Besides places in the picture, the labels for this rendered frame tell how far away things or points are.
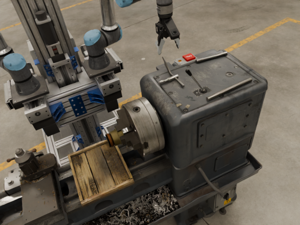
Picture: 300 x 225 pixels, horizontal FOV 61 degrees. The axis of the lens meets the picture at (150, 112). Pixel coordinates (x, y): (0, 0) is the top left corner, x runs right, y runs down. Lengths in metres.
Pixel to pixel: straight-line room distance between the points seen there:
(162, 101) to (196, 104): 0.18
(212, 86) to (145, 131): 0.43
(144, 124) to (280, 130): 1.98
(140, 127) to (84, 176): 0.48
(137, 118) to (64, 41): 0.86
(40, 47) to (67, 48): 0.17
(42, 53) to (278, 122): 2.41
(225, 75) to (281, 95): 2.03
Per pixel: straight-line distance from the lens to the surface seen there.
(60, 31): 1.87
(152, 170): 1.51
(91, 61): 1.82
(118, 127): 1.40
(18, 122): 3.61
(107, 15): 1.74
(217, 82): 1.43
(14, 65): 1.72
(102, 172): 1.54
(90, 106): 1.96
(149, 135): 1.30
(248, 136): 1.70
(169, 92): 1.37
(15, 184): 1.69
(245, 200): 2.45
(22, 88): 1.80
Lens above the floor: 2.12
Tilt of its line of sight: 43 degrees down
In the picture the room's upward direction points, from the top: 8 degrees counter-clockwise
